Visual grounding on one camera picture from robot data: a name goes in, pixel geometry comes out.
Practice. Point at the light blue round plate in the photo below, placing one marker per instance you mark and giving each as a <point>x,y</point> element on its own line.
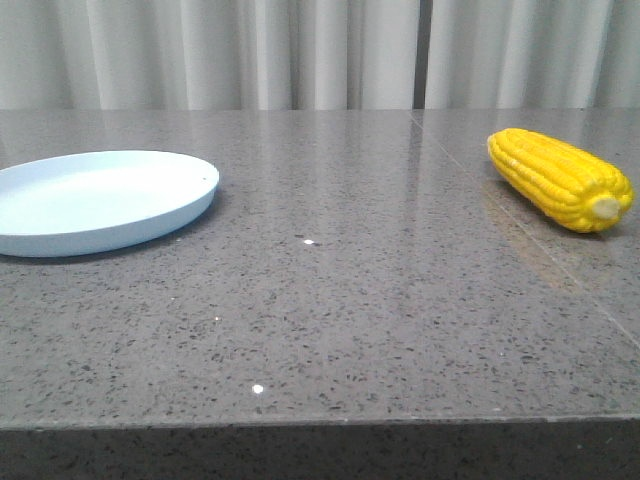
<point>100,201</point>

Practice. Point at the yellow corn cob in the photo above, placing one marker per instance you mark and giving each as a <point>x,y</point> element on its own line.
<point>573,187</point>

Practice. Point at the white pleated curtain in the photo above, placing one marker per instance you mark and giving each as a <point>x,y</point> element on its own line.
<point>320,55</point>

